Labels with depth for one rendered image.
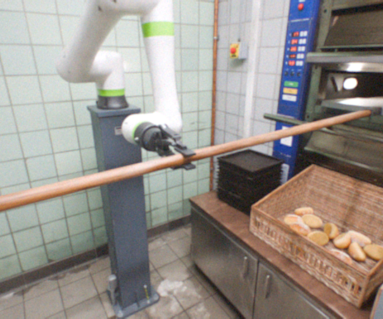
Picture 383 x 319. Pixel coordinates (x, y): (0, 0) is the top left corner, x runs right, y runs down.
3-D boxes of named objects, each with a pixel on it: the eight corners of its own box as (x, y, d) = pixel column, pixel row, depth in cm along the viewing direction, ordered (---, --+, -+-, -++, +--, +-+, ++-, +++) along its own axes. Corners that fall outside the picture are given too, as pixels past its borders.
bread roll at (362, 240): (371, 237, 124) (366, 247, 123) (372, 243, 128) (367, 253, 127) (347, 227, 131) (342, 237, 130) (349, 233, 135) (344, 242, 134)
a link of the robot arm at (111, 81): (87, 94, 127) (80, 50, 120) (116, 92, 138) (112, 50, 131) (101, 97, 119) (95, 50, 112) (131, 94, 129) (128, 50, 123)
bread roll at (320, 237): (330, 246, 126) (325, 245, 132) (329, 231, 128) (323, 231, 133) (308, 245, 127) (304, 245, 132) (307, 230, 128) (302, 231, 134)
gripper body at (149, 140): (163, 125, 90) (176, 131, 82) (164, 149, 93) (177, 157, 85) (142, 128, 86) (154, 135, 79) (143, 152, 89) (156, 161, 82)
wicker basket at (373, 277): (305, 204, 166) (312, 162, 156) (417, 259, 122) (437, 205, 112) (247, 231, 141) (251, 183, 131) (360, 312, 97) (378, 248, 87)
